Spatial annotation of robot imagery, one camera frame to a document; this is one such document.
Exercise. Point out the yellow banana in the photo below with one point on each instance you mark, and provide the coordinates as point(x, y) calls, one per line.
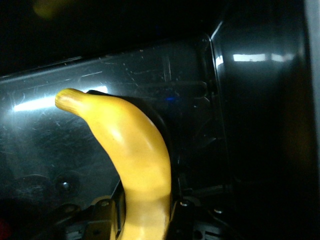
point(140, 155)

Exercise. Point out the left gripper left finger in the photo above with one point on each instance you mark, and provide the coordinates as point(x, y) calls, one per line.
point(120, 207)

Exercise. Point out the black plastic box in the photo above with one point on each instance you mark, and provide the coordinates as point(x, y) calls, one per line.
point(250, 100)

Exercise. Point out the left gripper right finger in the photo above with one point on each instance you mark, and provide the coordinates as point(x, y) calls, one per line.
point(175, 190)

